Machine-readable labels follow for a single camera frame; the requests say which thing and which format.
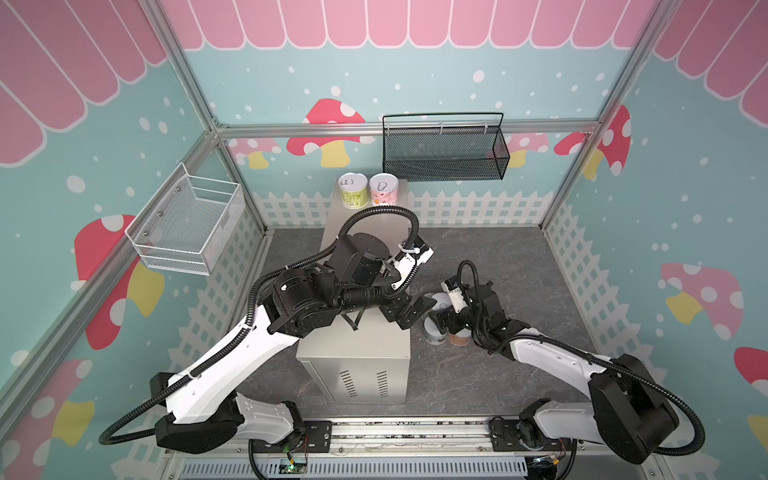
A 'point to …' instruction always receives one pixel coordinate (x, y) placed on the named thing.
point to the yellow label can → (443, 301)
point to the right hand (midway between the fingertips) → (440, 305)
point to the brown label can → (461, 338)
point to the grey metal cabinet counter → (343, 363)
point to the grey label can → (432, 332)
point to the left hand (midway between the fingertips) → (413, 290)
